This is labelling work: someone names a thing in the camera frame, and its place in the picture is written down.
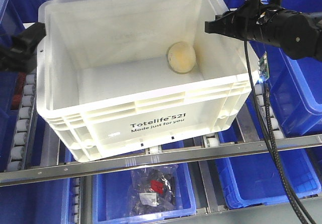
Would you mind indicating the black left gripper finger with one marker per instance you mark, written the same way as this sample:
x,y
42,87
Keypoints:
x,y
21,56

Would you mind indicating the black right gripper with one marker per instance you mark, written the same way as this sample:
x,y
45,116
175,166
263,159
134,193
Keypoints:
x,y
297,34

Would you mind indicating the yellow plush ball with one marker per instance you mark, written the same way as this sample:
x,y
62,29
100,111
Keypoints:
x,y
181,57

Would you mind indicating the white plastic Totelife tote box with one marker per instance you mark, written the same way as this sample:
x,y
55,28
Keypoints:
x,y
104,84

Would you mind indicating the green circuit board right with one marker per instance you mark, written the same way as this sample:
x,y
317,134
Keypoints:
x,y
263,67

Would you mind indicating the blue storage bin right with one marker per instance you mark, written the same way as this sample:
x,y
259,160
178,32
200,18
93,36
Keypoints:
x,y
295,85

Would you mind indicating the left white roller track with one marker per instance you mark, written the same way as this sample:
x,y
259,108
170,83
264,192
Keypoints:
x,y
25,127

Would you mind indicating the centre-right roller track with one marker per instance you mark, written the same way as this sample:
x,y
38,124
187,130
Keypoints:
x,y
210,140

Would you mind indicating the lower left roller track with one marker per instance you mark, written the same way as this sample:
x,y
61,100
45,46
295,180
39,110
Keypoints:
x,y
75,200

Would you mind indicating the centre roller track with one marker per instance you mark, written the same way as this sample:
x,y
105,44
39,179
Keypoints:
x,y
153,150

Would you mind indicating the blue bin lower right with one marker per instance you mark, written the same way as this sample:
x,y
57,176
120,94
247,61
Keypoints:
x,y
254,179

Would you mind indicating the clear bag of parts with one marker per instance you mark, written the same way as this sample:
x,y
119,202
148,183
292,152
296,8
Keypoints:
x,y
152,190

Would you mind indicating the blue bin lower centre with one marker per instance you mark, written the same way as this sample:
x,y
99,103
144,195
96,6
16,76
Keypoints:
x,y
110,198

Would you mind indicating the metal shelf front rail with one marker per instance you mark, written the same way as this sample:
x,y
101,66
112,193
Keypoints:
x,y
129,162

